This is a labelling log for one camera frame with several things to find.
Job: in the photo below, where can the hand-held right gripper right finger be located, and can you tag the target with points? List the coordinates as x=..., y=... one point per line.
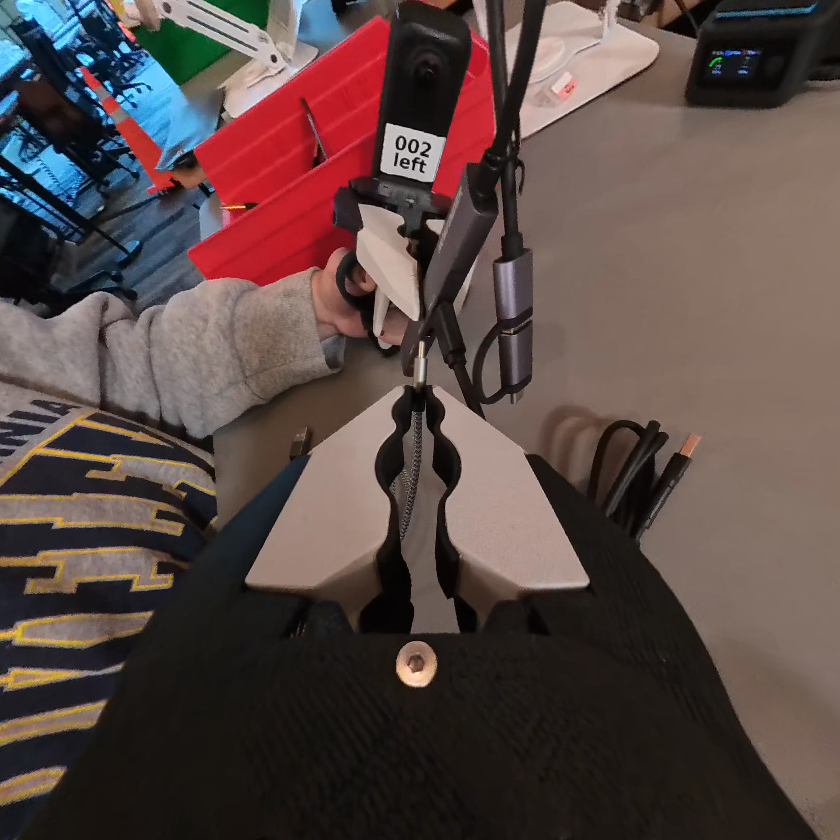
x=518, y=518

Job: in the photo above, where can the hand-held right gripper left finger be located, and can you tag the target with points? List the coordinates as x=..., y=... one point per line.
x=315, y=518

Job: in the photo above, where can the red plastic bin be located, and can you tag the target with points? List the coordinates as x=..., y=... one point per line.
x=282, y=164

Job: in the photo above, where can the person's left hand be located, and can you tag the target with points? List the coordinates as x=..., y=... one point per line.
x=334, y=302

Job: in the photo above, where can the black office chair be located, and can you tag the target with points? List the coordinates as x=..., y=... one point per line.
x=65, y=216

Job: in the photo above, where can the green bin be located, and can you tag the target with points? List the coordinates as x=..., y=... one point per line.
x=190, y=39

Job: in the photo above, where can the grey usb hub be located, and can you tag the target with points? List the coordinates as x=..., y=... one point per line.
x=459, y=243

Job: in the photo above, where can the person's left forearm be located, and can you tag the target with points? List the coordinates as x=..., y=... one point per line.
x=197, y=348

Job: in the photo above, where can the orange traffic cone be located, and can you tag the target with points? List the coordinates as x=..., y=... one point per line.
x=128, y=128

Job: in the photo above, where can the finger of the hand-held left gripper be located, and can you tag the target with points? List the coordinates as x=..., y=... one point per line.
x=464, y=298
x=387, y=262

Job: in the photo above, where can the black power station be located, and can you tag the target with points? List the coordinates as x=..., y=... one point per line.
x=754, y=59

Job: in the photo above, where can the black usb plug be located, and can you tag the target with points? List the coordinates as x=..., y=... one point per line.
x=300, y=444

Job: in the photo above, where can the dark thin tool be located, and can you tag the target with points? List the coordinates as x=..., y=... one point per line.
x=315, y=131

